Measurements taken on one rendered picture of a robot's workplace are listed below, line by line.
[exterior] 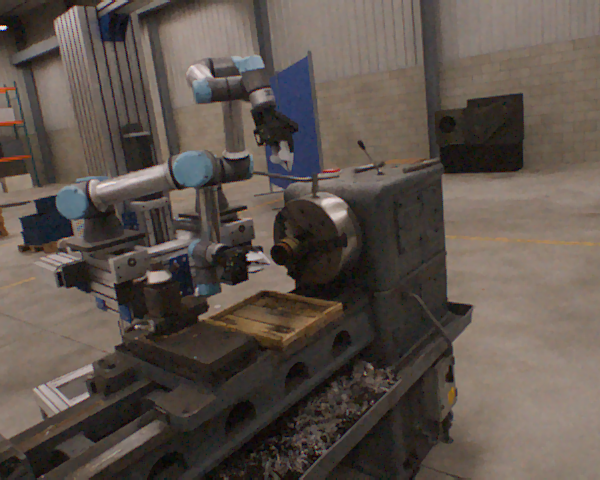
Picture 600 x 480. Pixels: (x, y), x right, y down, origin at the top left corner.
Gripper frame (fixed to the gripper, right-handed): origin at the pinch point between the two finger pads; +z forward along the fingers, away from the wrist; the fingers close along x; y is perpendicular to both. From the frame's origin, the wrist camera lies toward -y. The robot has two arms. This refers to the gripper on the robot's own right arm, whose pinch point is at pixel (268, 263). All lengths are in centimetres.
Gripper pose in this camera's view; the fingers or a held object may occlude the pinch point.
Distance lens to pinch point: 151.3
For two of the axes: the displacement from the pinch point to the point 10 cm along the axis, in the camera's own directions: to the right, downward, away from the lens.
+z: 7.5, 1.1, -6.6
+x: -0.6, -9.7, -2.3
